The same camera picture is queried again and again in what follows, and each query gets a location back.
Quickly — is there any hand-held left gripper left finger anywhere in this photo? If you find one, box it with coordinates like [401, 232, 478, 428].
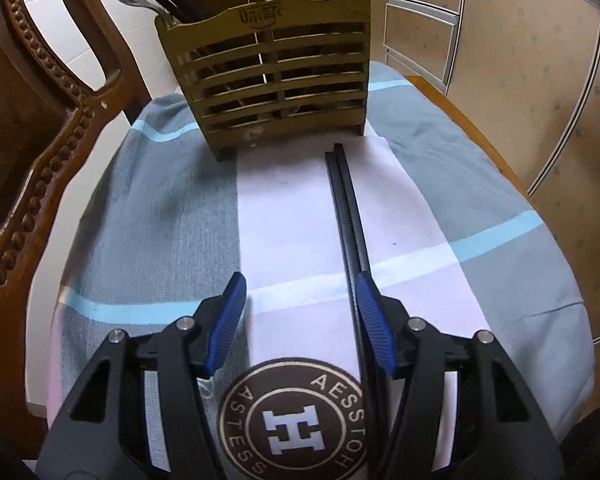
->
[35, 272, 249, 480]

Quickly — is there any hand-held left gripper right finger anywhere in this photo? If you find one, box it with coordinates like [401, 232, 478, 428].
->
[354, 272, 566, 480]

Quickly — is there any wooden slatted utensil holder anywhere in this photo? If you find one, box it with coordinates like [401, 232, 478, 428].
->
[155, 0, 372, 162]

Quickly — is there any grey and pink patchwork cloth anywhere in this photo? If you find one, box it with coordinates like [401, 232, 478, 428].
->
[25, 60, 596, 480]

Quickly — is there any beige kitchen cabinet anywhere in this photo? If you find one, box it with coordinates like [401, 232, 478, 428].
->
[367, 0, 600, 346]

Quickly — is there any carved brown wooden chair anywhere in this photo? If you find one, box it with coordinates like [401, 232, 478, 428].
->
[0, 0, 152, 403]

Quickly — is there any cabinet drawer with aluminium handle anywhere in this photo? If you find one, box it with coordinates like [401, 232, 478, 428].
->
[384, 0, 462, 97]

